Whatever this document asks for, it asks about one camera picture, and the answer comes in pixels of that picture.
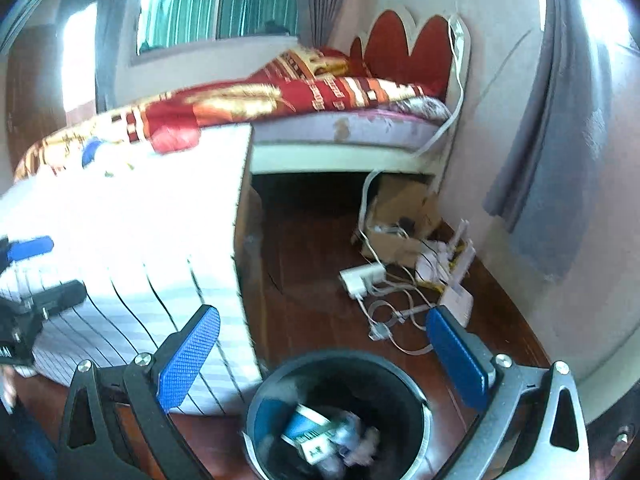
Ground white power strip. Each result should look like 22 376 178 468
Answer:
340 265 388 298

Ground white bed frame red headboard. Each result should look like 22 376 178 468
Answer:
247 7 473 196

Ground grey curtain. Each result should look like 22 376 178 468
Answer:
300 0 351 53
95 0 146 111
482 0 608 281

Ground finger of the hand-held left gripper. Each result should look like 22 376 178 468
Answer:
0 235 55 273
15 280 87 318

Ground large window green curtain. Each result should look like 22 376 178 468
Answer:
132 0 301 66

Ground floral pillow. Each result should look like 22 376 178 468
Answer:
385 95 451 121

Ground white router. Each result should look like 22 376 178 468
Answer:
417 220 476 326

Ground person's left hand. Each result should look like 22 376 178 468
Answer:
0 366 19 413

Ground narrow bright window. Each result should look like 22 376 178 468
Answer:
60 2 98 116

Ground thick white power cable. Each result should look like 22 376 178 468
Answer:
357 12 468 261

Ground bright side window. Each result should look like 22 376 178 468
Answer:
575 0 640 76

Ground brown wooden door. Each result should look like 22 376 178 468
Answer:
7 25 66 156

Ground brown cardboard piece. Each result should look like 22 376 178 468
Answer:
352 175 443 266

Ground pale purple mattress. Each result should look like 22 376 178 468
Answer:
252 110 446 153

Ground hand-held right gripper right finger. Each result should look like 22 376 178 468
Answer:
426 306 592 480

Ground red yellow printed blanket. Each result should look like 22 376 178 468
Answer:
15 45 448 181

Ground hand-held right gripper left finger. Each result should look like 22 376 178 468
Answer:
57 304 222 480

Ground black trash bin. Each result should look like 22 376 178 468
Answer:
242 350 433 480

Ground white checkered tablecloth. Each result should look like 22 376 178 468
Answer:
0 122 263 416

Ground tangled white cables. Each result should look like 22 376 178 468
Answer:
357 265 441 356

